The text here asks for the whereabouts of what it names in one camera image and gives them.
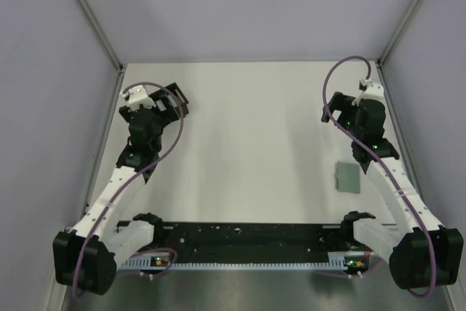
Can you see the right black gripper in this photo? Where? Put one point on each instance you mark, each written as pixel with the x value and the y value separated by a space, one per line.
pixel 341 103

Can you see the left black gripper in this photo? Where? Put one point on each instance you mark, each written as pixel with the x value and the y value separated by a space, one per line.
pixel 167 115

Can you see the green card holder wallet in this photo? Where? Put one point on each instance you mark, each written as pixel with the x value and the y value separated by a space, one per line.
pixel 347 177

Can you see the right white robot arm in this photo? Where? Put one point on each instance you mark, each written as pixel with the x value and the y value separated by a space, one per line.
pixel 420 251

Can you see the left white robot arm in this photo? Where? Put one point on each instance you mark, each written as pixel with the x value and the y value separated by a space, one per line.
pixel 88 255

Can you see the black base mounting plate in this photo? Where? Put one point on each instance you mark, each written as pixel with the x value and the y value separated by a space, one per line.
pixel 198 242

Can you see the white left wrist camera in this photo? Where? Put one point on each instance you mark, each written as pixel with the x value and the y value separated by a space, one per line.
pixel 137 98

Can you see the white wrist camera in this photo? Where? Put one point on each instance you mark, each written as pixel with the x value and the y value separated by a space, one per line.
pixel 369 90
pixel 137 98

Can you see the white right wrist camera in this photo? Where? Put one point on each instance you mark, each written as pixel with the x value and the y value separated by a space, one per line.
pixel 369 90

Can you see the left aluminium corner post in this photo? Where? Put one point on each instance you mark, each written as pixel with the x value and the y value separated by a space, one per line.
pixel 99 34

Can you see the aluminium corner post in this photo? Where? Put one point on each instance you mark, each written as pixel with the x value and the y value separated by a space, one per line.
pixel 99 34
pixel 402 26

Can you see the grey slotted cable duct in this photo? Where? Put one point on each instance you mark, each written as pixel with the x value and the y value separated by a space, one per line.
pixel 149 263

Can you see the right aluminium corner post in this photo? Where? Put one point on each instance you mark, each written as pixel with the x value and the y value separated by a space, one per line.
pixel 402 26

